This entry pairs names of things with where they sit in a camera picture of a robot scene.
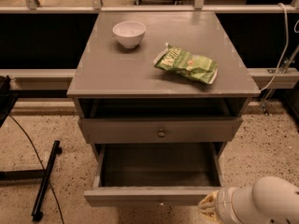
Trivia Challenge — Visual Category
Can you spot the grey drawer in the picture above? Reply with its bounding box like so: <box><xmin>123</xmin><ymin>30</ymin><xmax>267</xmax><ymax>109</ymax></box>
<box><xmin>84</xmin><ymin>143</ymin><xmax>224</xmax><ymax>207</ymax></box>
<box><xmin>78</xmin><ymin>118</ymin><xmax>242</xmax><ymax>144</ymax></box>

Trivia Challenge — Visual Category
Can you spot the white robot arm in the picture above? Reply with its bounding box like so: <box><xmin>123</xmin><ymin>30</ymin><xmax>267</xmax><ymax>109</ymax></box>
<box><xmin>198</xmin><ymin>176</ymin><xmax>299</xmax><ymax>224</ymax></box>

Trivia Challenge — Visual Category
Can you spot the grey top drawer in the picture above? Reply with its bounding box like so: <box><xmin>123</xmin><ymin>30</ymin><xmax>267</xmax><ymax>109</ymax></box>
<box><xmin>78</xmin><ymin>118</ymin><xmax>242</xmax><ymax>144</ymax></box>

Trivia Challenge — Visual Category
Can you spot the grey wooden drawer cabinet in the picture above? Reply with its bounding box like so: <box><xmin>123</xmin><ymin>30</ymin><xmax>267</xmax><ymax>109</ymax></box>
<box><xmin>66</xmin><ymin>10</ymin><xmax>261</xmax><ymax>161</ymax></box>

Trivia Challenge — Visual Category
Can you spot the green chip bag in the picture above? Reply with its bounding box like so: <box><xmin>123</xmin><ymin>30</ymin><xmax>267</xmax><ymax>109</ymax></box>
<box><xmin>153</xmin><ymin>43</ymin><xmax>218</xmax><ymax>85</ymax></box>

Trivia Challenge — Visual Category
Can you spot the white ceramic bowl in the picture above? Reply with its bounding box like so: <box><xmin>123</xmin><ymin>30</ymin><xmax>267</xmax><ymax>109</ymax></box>
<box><xmin>112</xmin><ymin>21</ymin><xmax>146</xmax><ymax>49</ymax></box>

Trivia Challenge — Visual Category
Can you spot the black metal stand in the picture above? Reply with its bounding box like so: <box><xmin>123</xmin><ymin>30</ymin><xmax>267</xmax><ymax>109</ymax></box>
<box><xmin>0</xmin><ymin>75</ymin><xmax>63</xmax><ymax>222</ymax></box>

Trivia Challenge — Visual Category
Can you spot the black cable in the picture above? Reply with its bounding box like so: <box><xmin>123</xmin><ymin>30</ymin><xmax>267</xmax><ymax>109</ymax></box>
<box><xmin>6</xmin><ymin>112</ymin><xmax>65</xmax><ymax>224</ymax></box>

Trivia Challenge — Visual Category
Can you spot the metal railing frame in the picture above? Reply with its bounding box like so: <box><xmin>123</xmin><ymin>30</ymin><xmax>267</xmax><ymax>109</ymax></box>
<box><xmin>0</xmin><ymin>0</ymin><xmax>299</xmax><ymax>15</ymax></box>

